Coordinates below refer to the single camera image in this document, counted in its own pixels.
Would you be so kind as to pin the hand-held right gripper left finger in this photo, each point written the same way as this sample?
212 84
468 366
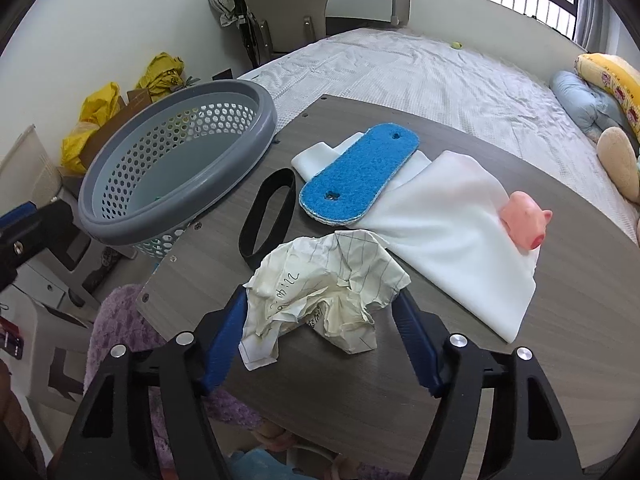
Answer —
227 340

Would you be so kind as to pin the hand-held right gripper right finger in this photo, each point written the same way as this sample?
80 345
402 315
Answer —
420 345

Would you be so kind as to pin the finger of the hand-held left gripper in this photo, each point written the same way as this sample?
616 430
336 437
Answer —
17 212
37 235

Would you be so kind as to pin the lined paper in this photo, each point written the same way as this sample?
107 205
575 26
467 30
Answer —
320 280

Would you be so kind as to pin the grey perforated plastic basket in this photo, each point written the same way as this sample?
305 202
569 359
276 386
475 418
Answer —
165 170

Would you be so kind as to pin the pink pig toy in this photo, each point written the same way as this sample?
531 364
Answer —
522 217

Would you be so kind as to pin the blue scrubbing pad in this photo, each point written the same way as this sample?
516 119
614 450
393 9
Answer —
360 170

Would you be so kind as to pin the beige plastic storage container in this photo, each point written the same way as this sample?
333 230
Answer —
30 170

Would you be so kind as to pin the beige plastic stool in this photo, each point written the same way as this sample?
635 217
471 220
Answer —
60 305

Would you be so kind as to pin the brown cardboard box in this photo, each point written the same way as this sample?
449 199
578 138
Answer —
100 147

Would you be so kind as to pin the red and black object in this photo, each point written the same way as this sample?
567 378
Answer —
11 340

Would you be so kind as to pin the white cloth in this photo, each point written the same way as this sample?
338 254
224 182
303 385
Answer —
450 240

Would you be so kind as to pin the open yellow woven sack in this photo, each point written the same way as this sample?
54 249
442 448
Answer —
95 115

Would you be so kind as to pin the black elastic band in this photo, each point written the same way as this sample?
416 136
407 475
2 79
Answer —
256 212

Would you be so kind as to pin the crumpled yellow woven sack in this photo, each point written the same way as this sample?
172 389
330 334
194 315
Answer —
160 72

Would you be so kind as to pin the large beige teddy bear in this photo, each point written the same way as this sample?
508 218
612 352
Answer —
617 160

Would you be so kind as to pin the bed with white sheet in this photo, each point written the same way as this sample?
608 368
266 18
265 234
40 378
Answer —
450 75

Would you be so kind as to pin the light blue pillow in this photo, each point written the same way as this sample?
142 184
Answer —
575 100

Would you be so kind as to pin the folded yellow quilt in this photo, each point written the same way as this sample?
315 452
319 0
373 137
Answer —
610 77

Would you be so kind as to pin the grey upholstered chair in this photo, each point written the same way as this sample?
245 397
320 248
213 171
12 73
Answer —
285 0

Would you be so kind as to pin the grey and white desk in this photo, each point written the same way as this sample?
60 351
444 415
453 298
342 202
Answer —
360 2

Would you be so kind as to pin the grey curtain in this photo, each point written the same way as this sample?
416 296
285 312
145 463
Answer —
595 20

